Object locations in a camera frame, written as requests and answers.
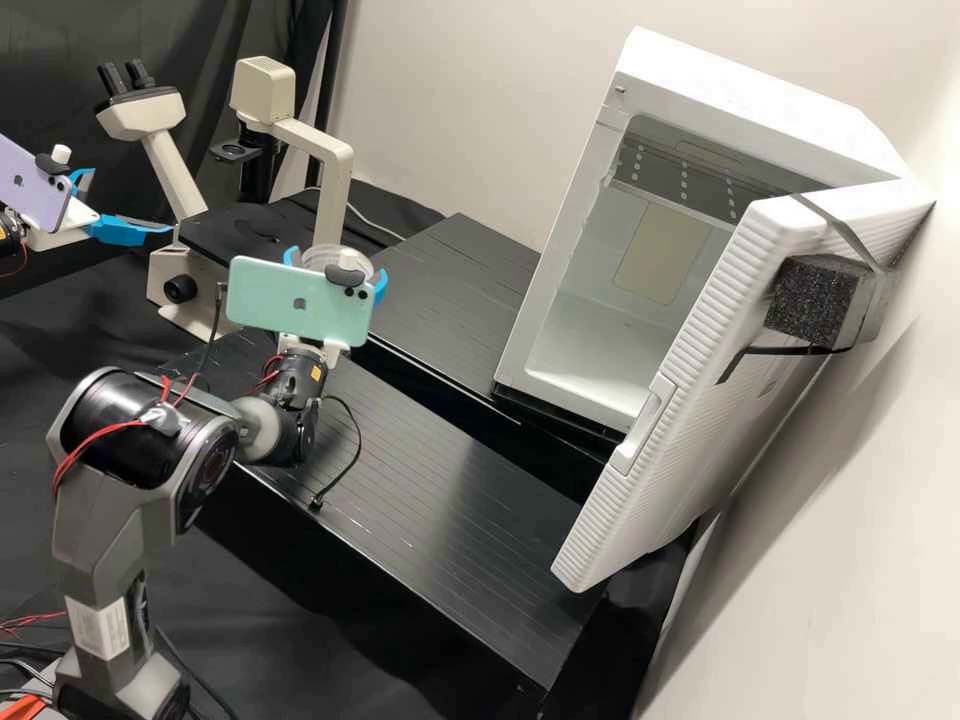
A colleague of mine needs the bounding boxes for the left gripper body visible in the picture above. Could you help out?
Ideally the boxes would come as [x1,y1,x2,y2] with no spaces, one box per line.
[29,199,103,253]

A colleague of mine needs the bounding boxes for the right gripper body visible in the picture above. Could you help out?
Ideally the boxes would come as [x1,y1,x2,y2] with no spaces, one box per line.
[278,329,343,361]

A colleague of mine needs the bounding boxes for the cream microscope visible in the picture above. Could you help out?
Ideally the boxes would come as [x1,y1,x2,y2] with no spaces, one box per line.
[95,56,358,344]

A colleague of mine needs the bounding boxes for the black platform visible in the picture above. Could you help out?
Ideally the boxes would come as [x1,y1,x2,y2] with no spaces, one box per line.
[161,329,610,710]
[358,212,625,489]

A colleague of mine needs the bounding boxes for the white incubator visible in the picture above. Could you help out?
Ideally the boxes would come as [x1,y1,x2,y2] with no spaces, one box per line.
[491,26,905,445]

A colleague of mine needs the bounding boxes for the incubator door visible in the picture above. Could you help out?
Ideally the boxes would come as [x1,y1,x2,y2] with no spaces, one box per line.
[549,178,939,595]

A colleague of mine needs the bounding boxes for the right wrist camera phone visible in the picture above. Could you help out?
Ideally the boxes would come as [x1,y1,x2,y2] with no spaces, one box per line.
[226,251,376,352]

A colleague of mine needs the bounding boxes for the wrist camera phone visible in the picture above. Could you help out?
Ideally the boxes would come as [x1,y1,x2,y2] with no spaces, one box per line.
[0,134,79,234]
[226,251,376,352]

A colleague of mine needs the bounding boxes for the left wrist camera phone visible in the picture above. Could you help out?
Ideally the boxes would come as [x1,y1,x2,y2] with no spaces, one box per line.
[0,134,79,234]

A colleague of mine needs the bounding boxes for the white cable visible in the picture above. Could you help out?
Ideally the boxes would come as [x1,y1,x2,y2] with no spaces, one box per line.
[348,206,411,244]

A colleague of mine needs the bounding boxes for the black cable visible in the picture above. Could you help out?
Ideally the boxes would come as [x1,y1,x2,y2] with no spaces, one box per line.
[308,397,364,513]
[207,281,231,348]

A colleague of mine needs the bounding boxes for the red wire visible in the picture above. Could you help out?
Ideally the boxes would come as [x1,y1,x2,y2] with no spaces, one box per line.
[0,610,67,633]

